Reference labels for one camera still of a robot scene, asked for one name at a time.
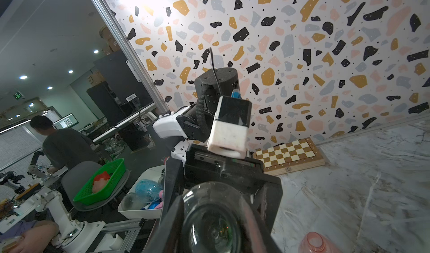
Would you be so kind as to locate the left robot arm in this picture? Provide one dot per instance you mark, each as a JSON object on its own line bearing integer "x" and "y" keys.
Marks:
{"x": 174, "y": 133}

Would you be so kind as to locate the person in grey shirt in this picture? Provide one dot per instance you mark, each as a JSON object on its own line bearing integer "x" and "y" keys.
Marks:
{"x": 64, "y": 147}

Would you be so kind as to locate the white plastic bin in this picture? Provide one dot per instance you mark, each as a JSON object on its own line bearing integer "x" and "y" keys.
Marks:
{"x": 141, "y": 200}

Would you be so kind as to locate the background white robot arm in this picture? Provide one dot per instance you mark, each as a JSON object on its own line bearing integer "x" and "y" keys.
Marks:
{"x": 74, "y": 236}

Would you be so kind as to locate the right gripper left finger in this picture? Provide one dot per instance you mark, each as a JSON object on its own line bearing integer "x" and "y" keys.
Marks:
{"x": 166, "y": 237}

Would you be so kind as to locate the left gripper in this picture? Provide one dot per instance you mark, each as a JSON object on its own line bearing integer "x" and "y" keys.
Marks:
{"x": 244, "y": 175}

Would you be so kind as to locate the wooden chessboard box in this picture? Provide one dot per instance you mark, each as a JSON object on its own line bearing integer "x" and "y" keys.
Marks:
{"x": 290, "y": 157}

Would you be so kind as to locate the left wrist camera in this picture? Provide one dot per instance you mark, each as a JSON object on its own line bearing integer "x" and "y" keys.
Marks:
{"x": 230, "y": 128}

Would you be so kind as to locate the grey office chair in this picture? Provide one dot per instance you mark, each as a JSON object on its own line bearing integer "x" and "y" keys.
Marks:
{"x": 78, "y": 184}

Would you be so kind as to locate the green plastic basket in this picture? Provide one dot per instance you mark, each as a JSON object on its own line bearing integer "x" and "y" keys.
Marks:
{"x": 102, "y": 184}

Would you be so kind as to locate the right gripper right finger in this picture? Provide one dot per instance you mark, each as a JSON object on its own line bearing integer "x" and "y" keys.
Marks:
{"x": 256, "y": 236}

